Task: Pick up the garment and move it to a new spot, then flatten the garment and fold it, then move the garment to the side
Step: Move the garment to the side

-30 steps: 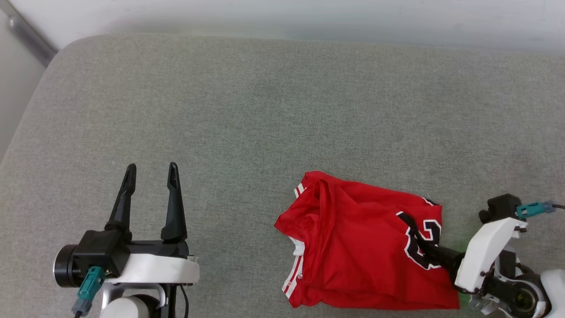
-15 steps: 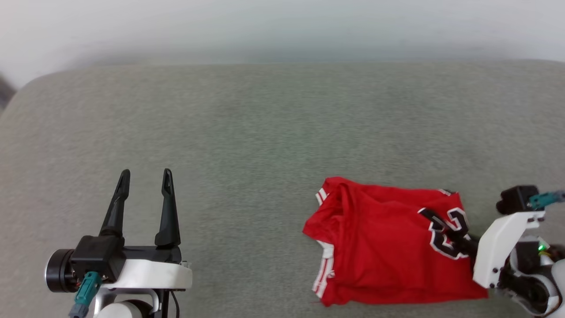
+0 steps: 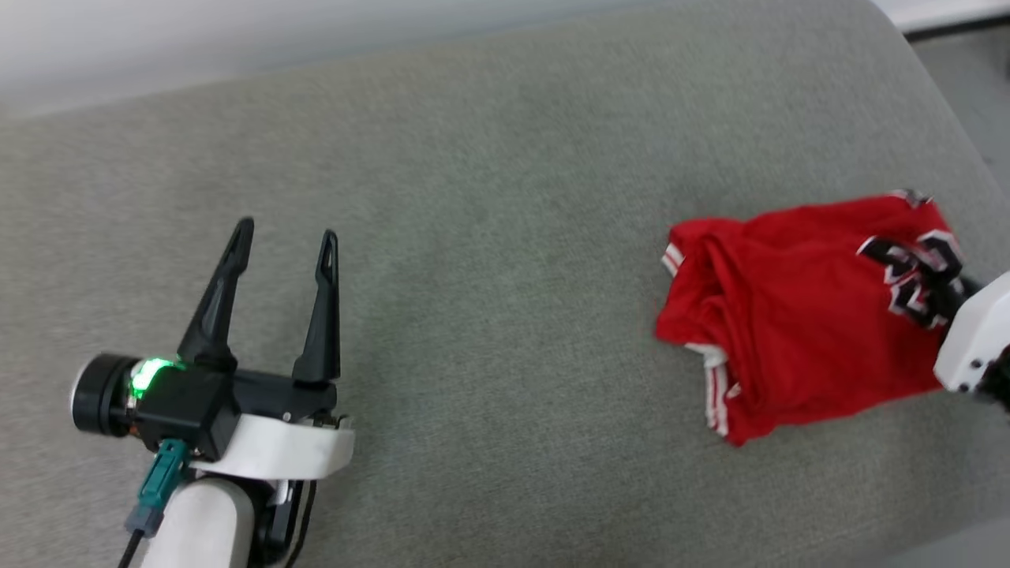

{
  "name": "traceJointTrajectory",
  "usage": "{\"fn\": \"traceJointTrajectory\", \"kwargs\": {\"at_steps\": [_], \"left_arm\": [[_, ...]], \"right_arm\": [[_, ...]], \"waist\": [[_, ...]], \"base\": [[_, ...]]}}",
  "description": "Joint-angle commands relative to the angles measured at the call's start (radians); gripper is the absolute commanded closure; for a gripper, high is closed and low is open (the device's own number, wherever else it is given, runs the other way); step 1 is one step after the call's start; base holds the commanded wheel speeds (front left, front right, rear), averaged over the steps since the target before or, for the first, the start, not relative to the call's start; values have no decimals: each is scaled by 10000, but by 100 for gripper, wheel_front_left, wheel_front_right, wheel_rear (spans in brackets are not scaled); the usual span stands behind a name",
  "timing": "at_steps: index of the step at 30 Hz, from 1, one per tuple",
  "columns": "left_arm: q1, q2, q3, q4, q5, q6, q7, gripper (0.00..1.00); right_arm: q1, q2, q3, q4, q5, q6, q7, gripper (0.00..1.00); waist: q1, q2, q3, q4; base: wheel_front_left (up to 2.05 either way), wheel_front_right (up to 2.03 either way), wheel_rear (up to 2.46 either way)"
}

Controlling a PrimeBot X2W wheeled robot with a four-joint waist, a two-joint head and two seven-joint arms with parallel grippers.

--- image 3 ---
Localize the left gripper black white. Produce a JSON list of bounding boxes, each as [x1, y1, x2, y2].
[[69, 217, 356, 482]]

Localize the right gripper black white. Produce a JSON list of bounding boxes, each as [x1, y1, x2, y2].
[[933, 271, 1010, 417]]

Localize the red and white jersey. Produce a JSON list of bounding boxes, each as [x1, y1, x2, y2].
[[653, 189, 968, 448]]

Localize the grey fabric sofa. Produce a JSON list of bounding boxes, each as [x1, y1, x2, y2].
[[0, 0, 1010, 568]]

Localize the teal cable connector plug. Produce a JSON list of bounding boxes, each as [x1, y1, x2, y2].
[[124, 439, 191, 539]]

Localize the thin black cable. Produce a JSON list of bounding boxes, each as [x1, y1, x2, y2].
[[117, 529, 148, 568], [280, 480, 318, 568]]

